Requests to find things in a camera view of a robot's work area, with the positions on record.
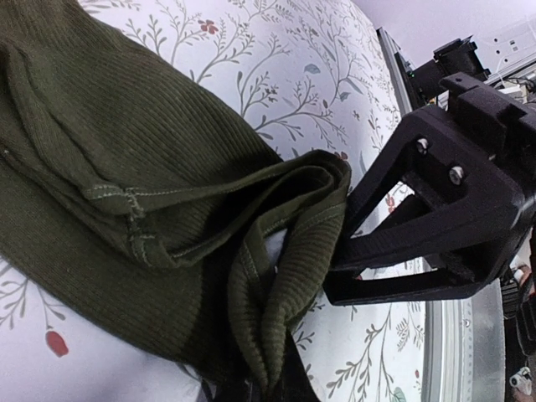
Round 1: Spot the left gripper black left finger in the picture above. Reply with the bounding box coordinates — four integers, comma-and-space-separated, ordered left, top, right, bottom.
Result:
213, 333, 320, 402

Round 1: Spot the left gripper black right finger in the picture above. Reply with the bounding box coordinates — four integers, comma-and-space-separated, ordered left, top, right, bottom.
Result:
323, 73, 535, 306

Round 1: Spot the dark olive cloth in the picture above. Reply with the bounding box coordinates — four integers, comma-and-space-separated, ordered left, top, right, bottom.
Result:
1, 1, 351, 391

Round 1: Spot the floral patterned table mat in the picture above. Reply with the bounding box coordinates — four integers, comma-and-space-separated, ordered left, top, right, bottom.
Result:
1, 1, 426, 401

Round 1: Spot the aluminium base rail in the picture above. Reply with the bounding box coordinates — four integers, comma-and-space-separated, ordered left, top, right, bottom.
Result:
376, 24, 536, 402

